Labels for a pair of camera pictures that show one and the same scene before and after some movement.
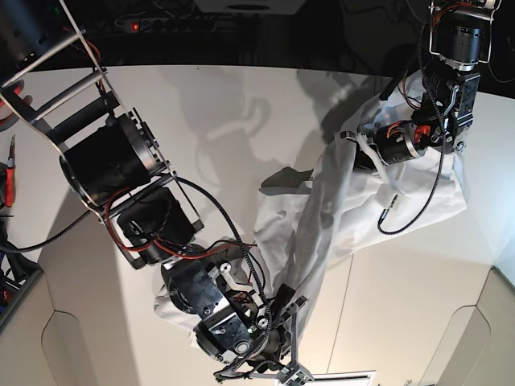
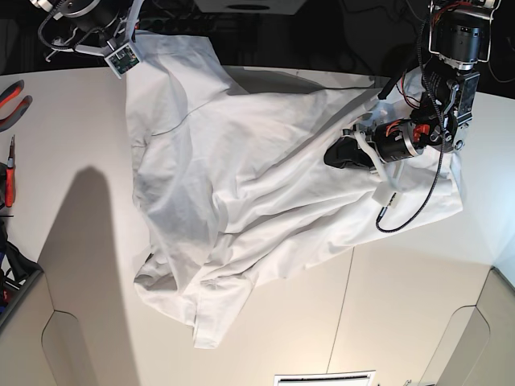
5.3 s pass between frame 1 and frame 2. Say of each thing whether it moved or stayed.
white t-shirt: moved
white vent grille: stayed
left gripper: moved
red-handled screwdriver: stayed
